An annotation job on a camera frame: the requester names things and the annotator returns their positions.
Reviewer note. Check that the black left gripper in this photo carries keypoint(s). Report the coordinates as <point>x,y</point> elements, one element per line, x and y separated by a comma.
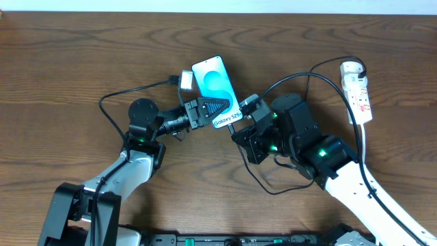
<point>195,113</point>

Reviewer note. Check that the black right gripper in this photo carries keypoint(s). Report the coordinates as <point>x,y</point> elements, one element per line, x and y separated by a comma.
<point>248,140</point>

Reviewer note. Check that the blue Galaxy smartphone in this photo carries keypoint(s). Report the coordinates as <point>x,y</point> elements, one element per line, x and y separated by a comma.
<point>213,82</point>

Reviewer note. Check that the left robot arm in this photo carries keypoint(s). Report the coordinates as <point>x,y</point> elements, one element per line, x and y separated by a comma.
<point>88,213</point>

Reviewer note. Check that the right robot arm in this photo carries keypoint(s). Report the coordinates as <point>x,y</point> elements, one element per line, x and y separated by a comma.
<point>287,128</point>

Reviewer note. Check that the white power strip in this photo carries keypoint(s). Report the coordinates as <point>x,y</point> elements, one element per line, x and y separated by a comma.
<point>355,91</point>

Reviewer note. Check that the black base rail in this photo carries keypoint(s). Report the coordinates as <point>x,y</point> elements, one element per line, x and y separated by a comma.
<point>211,240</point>

